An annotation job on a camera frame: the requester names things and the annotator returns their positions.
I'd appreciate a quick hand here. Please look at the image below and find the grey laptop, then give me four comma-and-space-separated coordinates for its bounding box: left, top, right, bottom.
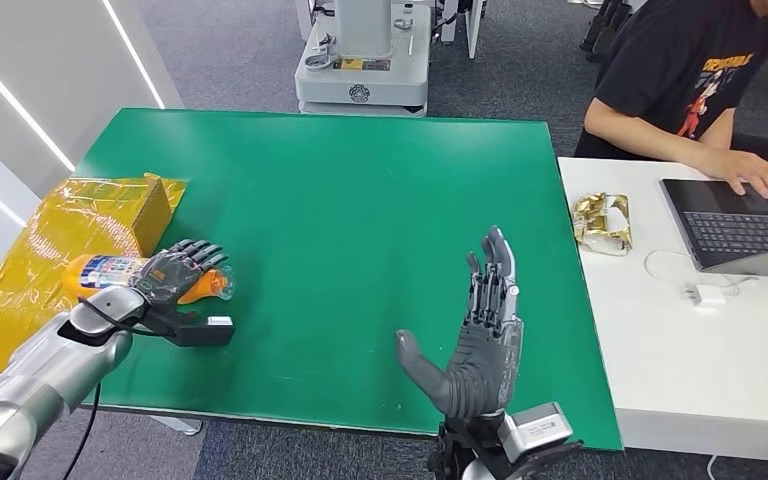
659, 178, 768, 280

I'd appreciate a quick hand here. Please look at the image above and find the white furniture panel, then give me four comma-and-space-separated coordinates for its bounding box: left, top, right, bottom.
464, 0, 487, 60

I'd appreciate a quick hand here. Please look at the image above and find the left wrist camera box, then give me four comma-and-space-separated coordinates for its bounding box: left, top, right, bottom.
152, 311, 236, 349

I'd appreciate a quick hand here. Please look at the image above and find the green table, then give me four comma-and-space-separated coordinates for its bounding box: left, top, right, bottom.
72, 107, 624, 453

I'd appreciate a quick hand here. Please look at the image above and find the white desk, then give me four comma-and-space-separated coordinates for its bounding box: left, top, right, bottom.
557, 156, 768, 465

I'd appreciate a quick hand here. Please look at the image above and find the thin white adapter cable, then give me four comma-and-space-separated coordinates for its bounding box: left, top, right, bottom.
642, 248, 760, 299

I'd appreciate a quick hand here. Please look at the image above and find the crumpled gold foil wrapper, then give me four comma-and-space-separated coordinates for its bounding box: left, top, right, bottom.
572, 192, 634, 258

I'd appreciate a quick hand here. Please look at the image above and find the person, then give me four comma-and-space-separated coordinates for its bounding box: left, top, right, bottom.
574, 0, 768, 201

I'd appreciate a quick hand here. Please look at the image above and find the yellow taped cardboard box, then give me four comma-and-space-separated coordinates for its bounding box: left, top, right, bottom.
0, 172, 189, 402

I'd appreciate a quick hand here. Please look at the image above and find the white power adapter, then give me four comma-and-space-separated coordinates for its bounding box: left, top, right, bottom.
684, 282, 728, 309

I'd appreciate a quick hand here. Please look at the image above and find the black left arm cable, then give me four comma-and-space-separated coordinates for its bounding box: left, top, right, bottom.
61, 382, 102, 480

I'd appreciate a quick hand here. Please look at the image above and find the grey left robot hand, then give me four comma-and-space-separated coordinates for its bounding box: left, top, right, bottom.
130, 239, 231, 308

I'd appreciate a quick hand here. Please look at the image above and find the person's right hand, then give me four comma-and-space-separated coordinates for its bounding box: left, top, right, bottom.
700, 148, 768, 201

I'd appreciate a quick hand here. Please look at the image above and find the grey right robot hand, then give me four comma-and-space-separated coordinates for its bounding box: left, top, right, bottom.
394, 225, 525, 421

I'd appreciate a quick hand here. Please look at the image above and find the black chair base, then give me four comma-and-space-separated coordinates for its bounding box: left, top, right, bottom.
578, 0, 633, 64

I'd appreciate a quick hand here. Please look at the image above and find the orange plastic bottle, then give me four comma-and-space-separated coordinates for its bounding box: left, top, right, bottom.
60, 253, 236, 307

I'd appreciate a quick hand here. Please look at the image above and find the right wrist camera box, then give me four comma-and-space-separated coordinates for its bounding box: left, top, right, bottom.
496, 401, 585, 466

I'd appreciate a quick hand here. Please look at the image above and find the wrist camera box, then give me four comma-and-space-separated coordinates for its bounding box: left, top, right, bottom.
152, 311, 236, 349
496, 401, 585, 466

